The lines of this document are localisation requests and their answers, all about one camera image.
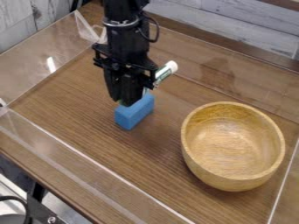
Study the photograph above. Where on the black metal table bracket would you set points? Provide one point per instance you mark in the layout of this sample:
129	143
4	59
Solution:
41	215

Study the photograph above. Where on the clear acrylic tray wall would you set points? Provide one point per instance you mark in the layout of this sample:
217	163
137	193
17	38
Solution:
122	176

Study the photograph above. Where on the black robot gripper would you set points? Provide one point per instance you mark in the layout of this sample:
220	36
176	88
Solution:
122	58

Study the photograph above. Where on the blue foam block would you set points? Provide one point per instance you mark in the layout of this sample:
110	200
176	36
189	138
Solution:
129	116

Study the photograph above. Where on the brown wooden bowl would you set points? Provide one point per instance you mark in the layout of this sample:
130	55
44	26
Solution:
232	145

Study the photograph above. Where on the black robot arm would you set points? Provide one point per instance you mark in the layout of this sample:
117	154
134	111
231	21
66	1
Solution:
128	10

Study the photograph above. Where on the green dry erase marker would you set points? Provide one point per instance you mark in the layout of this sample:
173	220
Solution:
160	75

